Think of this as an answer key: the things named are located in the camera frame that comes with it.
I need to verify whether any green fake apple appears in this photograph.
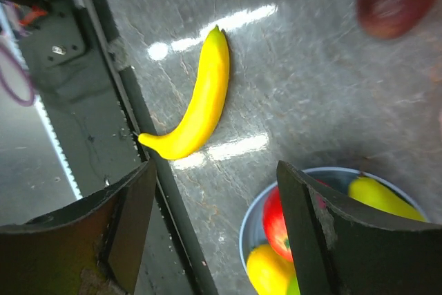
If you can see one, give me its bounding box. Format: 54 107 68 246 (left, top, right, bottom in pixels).
286 276 300 295

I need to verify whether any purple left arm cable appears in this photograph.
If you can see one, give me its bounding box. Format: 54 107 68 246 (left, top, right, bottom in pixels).
0 1 37 108

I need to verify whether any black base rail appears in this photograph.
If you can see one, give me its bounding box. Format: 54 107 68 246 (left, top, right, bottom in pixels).
0 0 218 295

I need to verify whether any blue plate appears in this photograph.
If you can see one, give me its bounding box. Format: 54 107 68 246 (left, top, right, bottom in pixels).
238 166 430 268

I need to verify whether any green fake pear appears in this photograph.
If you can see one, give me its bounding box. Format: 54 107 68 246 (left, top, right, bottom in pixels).
348 176 426 222

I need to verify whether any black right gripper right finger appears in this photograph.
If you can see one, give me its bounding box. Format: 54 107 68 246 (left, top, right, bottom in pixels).
277 161 441 294

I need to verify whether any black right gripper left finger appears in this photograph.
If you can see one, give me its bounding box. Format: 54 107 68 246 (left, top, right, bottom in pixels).
1 161 156 294

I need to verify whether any white slotted cable duct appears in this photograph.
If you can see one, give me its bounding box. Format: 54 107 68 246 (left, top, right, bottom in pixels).
1 4 83 200

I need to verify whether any red fake apple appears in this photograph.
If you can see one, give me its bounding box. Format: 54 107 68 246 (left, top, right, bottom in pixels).
262 179 332 263

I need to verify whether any yellow fake mango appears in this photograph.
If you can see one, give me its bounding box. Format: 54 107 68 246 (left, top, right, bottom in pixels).
246 244 295 294

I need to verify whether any yellow fake banana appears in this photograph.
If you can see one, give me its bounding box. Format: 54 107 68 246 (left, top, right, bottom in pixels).
137 26 230 160

